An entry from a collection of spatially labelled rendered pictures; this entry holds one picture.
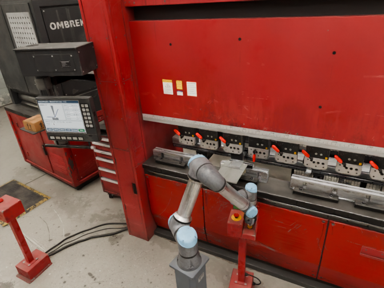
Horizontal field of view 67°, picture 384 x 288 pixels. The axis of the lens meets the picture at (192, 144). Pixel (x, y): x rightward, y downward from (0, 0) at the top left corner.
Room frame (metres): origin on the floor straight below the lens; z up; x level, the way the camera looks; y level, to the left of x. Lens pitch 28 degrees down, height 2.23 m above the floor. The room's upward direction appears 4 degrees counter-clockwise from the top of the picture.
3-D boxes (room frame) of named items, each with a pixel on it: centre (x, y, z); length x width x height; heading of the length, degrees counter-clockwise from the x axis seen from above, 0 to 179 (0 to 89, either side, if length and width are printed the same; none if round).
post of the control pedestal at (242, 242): (1.59, -0.33, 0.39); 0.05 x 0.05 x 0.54; 70
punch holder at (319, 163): (1.71, -0.86, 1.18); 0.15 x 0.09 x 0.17; 61
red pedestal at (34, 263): (1.93, 1.56, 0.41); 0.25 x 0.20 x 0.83; 151
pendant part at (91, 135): (2.13, 0.92, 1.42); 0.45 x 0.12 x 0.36; 77
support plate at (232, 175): (1.86, -0.28, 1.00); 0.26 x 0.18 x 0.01; 151
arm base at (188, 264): (1.25, 0.07, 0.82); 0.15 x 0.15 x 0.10
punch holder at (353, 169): (1.62, -1.03, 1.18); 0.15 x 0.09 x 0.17; 61
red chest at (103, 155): (3.02, 0.80, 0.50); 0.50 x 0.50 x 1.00; 61
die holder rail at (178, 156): (2.26, 0.13, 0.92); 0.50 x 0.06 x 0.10; 61
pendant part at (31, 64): (2.23, 0.95, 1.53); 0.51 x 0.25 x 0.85; 77
